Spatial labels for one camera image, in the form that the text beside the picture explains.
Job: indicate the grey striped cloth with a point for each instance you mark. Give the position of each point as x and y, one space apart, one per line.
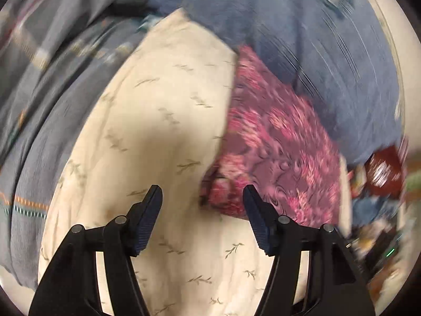
49 105

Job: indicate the blue plaid quilt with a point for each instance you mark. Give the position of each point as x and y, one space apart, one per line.
312 56

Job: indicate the cream leaf-print blanket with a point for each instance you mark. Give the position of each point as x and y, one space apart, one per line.
164 121

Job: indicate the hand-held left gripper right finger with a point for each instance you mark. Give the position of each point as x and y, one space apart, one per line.
259 223

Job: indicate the red plastic bag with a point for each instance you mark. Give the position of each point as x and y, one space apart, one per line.
384 169

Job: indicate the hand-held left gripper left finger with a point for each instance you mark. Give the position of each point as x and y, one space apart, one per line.
146 223

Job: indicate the purple floral shirt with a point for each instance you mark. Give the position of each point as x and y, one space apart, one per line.
279 144

